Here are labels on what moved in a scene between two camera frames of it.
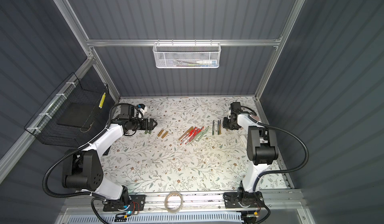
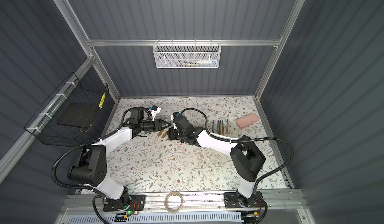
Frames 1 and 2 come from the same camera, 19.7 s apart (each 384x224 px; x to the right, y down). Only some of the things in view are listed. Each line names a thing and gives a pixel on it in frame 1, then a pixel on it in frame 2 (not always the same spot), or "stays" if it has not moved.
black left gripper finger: [151, 122] -> [160, 121]
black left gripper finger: [150, 128] -> [162, 128]
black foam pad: [76, 115] stays
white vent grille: [157, 219] stays
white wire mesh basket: [187, 55] stays
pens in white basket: [191, 63] stays
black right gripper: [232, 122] -> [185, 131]
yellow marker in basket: [102, 100] stays
